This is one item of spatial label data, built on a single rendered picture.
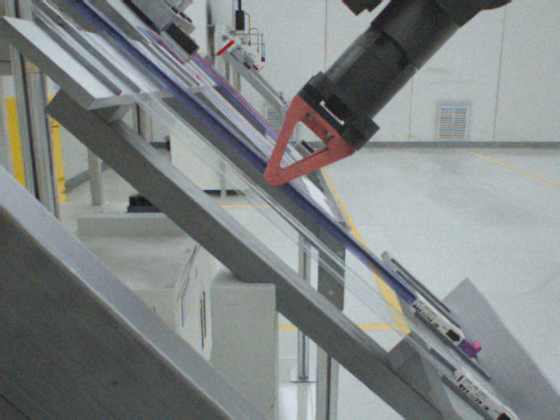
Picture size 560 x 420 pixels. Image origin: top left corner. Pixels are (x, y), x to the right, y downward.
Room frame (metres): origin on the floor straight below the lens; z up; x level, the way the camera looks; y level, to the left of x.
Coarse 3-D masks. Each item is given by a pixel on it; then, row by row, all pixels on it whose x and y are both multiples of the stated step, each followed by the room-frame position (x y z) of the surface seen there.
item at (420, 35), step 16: (400, 0) 0.45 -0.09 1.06; (416, 0) 0.44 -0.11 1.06; (432, 0) 0.44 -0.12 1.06; (384, 16) 0.45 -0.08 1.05; (400, 16) 0.45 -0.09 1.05; (416, 16) 0.44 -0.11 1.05; (432, 16) 0.44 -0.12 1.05; (448, 16) 0.44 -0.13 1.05; (384, 32) 0.45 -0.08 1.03; (400, 32) 0.44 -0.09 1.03; (416, 32) 0.44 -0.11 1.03; (432, 32) 0.44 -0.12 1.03; (448, 32) 0.45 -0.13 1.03; (384, 48) 0.45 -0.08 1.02; (400, 48) 0.45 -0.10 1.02; (416, 48) 0.44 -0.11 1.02; (432, 48) 0.45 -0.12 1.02; (416, 64) 0.45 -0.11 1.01
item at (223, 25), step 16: (192, 0) 4.47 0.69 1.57; (208, 0) 4.73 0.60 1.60; (224, 0) 4.58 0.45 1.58; (192, 16) 4.47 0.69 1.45; (208, 16) 4.70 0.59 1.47; (224, 16) 4.58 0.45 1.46; (192, 32) 4.47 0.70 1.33; (208, 32) 4.67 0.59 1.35; (224, 32) 4.44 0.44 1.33; (208, 48) 4.63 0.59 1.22; (240, 64) 4.48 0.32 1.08; (256, 80) 4.48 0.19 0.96; (272, 96) 4.49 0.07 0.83; (176, 144) 4.47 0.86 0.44; (176, 160) 4.47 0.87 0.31; (192, 160) 4.47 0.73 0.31; (192, 176) 4.47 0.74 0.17; (208, 176) 4.47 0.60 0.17; (224, 192) 4.43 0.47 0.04
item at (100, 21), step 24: (72, 0) 0.48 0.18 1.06; (96, 24) 0.48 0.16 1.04; (168, 72) 0.48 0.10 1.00; (192, 96) 0.47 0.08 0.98; (216, 120) 0.47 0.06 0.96; (240, 144) 0.47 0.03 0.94; (264, 168) 0.47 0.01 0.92; (288, 192) 0.47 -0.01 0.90; (312, 216) 0.47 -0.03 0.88; (384, 264) 0.47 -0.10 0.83; (408, 288) 0.46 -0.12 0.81
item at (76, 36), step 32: (32, 0) 0.38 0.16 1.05; (64, 32) 0.38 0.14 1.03; (96, 64) 0.38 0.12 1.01; (128, 96) 0.37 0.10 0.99; (192, 128) 0.38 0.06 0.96; (224, 160) 0.37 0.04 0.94; (256, 192) 0.37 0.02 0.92; (288, 224) 0.37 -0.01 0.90; (320, 256) 0.37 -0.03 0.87; (352, 288) 0.37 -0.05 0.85; (384, 320) 0.36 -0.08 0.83
